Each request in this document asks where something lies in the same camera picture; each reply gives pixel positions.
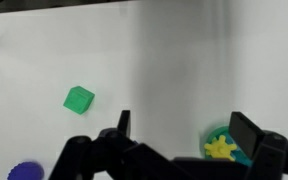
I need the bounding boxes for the green bowl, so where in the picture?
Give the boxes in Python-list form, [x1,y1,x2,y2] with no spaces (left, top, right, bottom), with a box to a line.
[202,126,252,166]

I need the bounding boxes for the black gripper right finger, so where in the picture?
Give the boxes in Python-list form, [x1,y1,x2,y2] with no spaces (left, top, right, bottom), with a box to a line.
[229,112,288,180]

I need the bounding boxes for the purple ridged ball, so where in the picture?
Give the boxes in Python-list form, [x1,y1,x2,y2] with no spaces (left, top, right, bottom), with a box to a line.
[7,161,44,180]

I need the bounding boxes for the green cube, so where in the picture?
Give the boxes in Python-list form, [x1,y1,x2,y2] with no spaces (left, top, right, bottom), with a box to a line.
[63,86,95,115]

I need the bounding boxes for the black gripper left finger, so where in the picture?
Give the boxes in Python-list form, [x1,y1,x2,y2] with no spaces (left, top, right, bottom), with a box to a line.
[48,110,244,180]

